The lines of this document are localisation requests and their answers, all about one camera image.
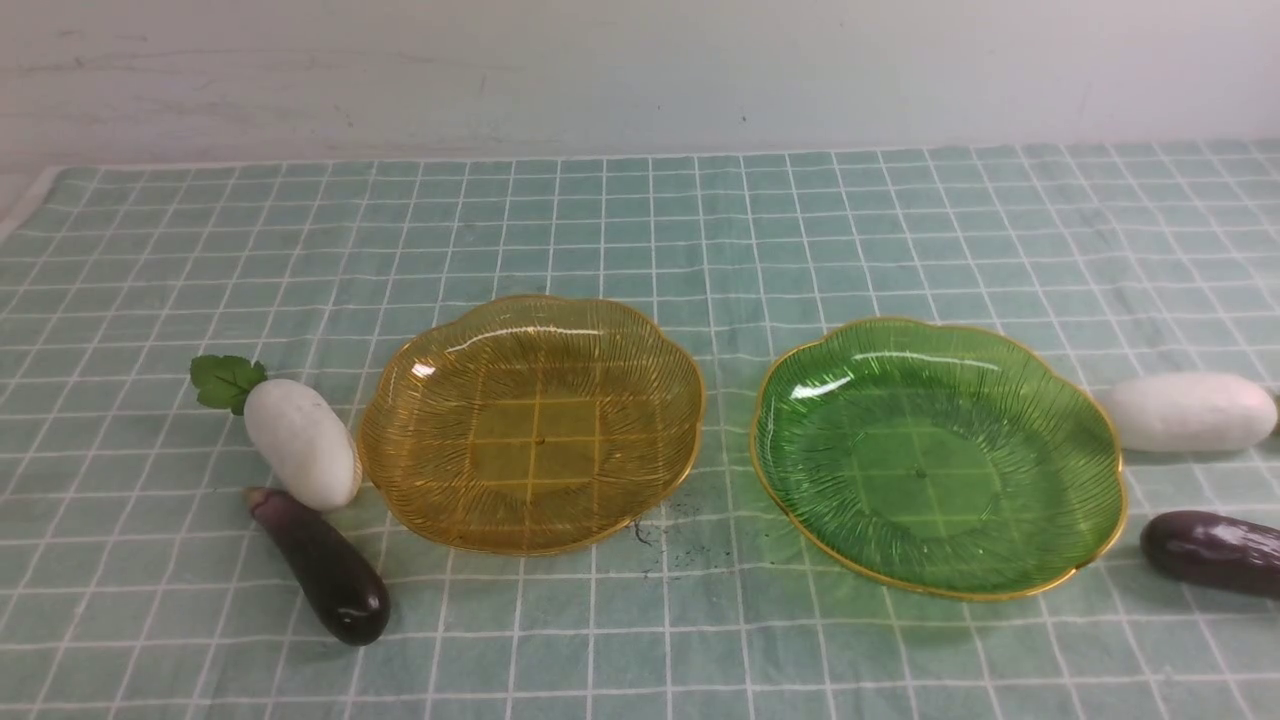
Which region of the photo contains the dark purple eggplant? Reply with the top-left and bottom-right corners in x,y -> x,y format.
1139,510 -> 1279,600
243,487 -> 392,647

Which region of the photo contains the green checkered tablecloth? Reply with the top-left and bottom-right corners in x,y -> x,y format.
1,138 -> 1279,719

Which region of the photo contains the white radish with leaves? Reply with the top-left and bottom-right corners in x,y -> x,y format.
189,354 -> 364,512

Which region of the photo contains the amber plastic plate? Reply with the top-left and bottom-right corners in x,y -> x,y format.
356,295 -> 707,556

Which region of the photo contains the green plastic plate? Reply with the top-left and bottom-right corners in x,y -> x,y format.
749,316 -> 1129,602

